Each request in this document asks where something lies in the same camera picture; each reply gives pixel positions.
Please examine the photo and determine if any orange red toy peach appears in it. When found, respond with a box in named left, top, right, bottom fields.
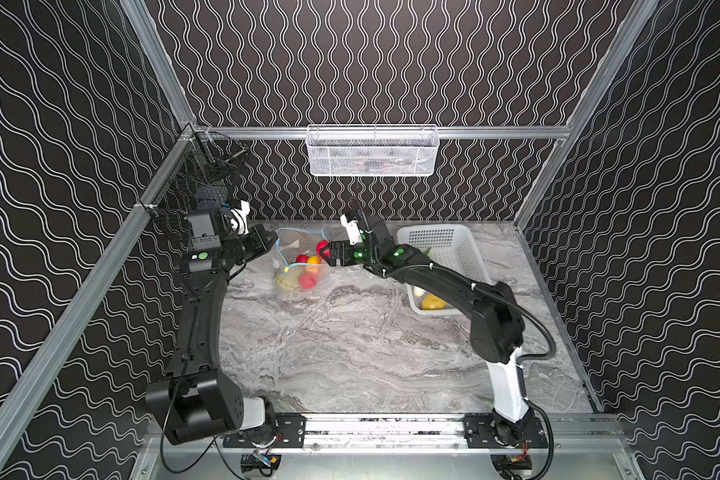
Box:
left=305, top=256, right=322, bottom=275

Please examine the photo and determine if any clear zip bag blue zipper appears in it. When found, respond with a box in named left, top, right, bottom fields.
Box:
left=273, top=227, right=329, bottom=294

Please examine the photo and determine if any green toy cabbage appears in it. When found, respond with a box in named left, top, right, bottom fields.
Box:
left=274, top=270, right=302, bottom=293

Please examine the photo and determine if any white plastic perforated basket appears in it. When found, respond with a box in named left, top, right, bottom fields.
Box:
left=396, top=224, right=494, bottom=284

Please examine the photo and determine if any red toy pomegranate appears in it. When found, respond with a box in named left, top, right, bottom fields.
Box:
left=299, top=272, right=319, bottom=291

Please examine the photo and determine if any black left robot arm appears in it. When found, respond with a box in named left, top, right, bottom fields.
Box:
left=145, top=202, right=277, bottom=445

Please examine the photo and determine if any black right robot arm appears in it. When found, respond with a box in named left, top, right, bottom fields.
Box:
left=318, top=220, right=530, bottom=423

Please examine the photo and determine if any yellow toy potato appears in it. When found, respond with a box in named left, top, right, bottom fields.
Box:
left=421, top=294, right=448, bottom=311

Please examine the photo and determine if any aluminium back horizontal bar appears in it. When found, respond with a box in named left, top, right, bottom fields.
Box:
left=195, top=125, right=571, bottom=141

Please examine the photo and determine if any aluminium left side bar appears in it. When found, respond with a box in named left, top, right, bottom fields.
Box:
left=0, top=128, right=196, bottom=480

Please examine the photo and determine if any white mesh wall basket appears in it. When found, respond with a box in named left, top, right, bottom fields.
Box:
left=305, top=134, right=440, bottom=177

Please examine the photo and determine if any aluminium frame corner post left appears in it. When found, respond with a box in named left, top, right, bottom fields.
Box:
left=121, top=0, right=197, bottom=126

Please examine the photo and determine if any aluminium frame corner post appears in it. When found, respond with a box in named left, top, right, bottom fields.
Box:
left=121, top=0, right=197, bottom=126
left=514, top=0, right=658, bottom=232

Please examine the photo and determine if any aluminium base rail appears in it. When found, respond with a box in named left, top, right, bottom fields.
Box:
left=137, top=411, right=631, bottom=457

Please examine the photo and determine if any aluminium frame corner post right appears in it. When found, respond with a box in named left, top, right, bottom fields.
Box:
left=514, top=0, right=658, bottom=232

